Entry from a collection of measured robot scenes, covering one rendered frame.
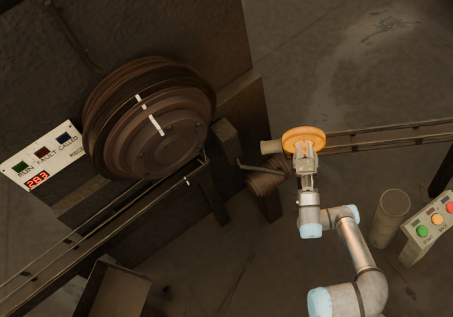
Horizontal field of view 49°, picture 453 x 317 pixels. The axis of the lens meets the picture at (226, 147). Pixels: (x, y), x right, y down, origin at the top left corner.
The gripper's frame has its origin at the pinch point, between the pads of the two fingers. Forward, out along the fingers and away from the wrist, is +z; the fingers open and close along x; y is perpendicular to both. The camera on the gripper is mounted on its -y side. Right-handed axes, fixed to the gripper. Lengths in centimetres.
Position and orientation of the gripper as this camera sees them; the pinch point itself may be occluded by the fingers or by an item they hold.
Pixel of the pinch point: (303, 138)
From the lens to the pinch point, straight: 182.8
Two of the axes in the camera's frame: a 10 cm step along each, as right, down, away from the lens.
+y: -1.5, -1.9, -9.7
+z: -0.4, -9.8, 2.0
